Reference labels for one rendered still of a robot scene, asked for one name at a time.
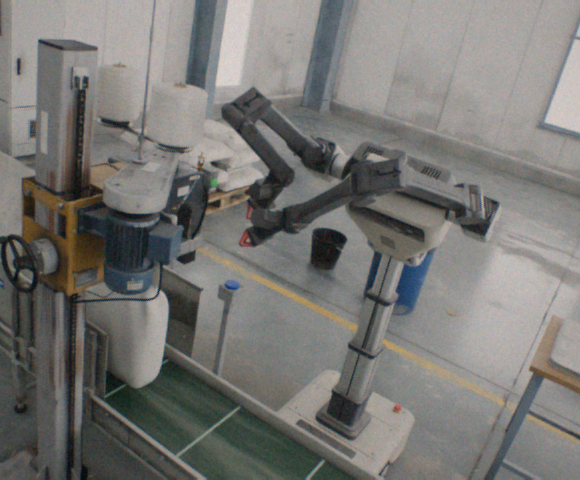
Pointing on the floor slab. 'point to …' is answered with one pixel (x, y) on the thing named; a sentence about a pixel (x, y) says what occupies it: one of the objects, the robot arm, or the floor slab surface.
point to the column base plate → (21, 467)
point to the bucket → (326, 247)
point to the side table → (542, 413)
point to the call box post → (222, 339)
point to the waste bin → (408, 285)
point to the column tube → (58, 99)
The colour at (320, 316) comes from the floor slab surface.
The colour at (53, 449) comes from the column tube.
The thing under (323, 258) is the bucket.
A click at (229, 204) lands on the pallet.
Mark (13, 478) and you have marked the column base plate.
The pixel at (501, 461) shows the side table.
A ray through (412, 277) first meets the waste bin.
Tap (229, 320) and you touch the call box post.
